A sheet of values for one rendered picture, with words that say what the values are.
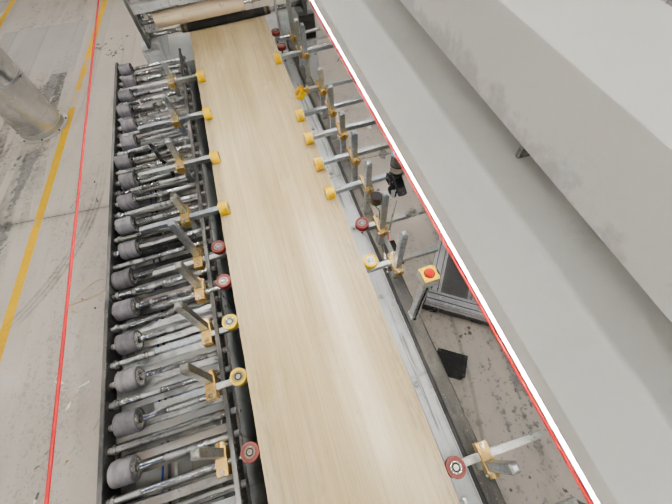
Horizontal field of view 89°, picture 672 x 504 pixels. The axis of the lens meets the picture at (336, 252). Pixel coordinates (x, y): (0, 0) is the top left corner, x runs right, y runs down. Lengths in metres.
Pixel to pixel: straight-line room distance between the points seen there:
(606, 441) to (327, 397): 1.49
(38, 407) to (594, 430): 3.37
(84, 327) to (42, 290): 0.60
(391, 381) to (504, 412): 1.21
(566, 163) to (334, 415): 1.54
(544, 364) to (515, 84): 0.15
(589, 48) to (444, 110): 0.11
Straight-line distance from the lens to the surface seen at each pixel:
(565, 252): 0.23
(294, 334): 1.75
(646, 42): 0.23
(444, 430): 1.98
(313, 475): 1.67
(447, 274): 2.70
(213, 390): 1.84
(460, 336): 2.77
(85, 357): 3.34
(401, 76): 0.34
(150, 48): 4.04
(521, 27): 0.22
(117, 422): 2.03
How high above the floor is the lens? 2.55
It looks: 60 degrees down
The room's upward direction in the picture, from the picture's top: 7 degrees counter-clockwise
